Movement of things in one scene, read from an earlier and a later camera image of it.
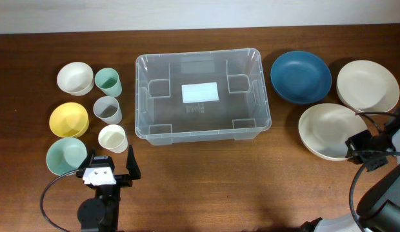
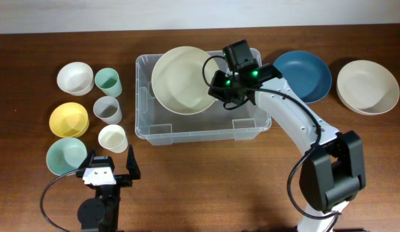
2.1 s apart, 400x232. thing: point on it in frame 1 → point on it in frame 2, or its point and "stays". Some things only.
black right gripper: [353, 144] → [216, 93]
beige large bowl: [365, 86] stays
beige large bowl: [324, 129] → [178, 82]
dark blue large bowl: [300, 77] stays
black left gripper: [133, 171] stays
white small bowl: [76, 78] stays
